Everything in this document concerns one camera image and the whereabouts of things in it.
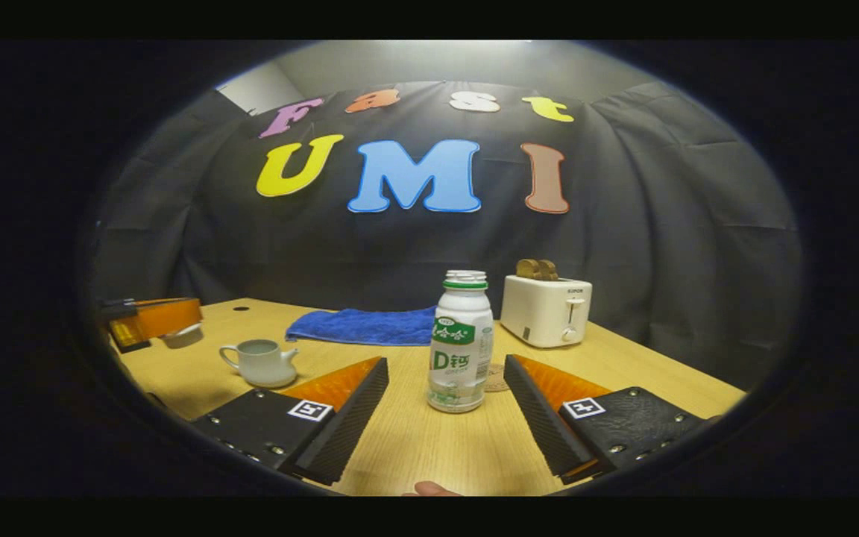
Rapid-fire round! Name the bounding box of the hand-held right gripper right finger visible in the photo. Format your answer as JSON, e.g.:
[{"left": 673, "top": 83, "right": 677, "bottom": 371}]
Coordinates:
[{"left": 503, "top": 354, "right": 708, "bottom": 486}]

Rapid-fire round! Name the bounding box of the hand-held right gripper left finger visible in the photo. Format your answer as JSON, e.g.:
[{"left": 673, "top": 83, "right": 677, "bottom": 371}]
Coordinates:
[{"left": 189, "top": 357, "right": 390, "bottom": 487}]

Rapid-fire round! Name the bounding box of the white teacup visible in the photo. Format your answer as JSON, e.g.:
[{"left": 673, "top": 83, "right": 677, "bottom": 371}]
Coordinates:
[{"left": 219, "top": 339, "right": 300, "bottom": 389}]

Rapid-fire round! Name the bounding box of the white water bottle green label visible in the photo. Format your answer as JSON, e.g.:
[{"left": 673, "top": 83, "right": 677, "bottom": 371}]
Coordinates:
[{"left": 427, "top": 270, "right": 494, "bottom": 413}]

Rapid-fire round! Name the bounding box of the blue towel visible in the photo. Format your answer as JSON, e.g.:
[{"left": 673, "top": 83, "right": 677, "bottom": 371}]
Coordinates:
[{"left": 286, "top": 306, "right": 439, "bottom": 347}]

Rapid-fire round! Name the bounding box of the white toaster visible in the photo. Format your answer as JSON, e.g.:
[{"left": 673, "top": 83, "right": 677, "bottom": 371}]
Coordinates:
[{"left": 500, "top": 274, "right": 593, "bottom": 349}]

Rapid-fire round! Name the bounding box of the black backdrop cloth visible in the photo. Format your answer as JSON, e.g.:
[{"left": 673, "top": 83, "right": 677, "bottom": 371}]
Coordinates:
[{"left": 90, "top": 81, "right": 803, "bottom": 392}]

